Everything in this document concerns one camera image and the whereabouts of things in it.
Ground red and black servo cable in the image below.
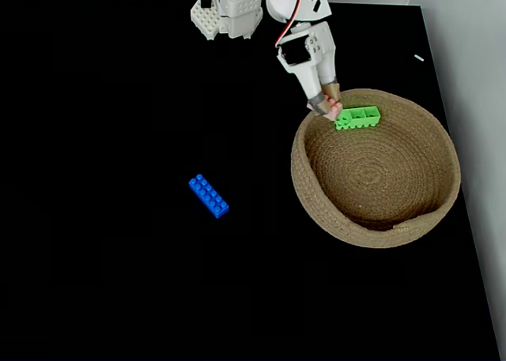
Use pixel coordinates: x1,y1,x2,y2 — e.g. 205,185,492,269
274,0,305,48

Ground pink lego block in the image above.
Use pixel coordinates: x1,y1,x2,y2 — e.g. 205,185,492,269
307,96,343,122

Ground woven rope basket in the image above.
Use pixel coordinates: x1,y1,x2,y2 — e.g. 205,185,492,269
290,87,463,250

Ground blue lego block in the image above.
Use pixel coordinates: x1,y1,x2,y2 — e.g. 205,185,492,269
187,173,230,220

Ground green lego block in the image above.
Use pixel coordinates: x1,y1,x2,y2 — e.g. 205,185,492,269
334,105,382,132

